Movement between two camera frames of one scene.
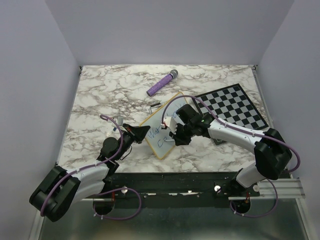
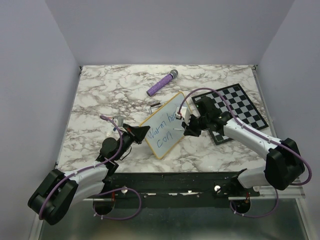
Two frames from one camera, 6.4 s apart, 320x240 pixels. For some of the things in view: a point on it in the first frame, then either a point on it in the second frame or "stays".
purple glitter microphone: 173,74 stays
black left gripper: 137,133 stays
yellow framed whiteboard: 158,137 stays
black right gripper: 178,139 to 189,129
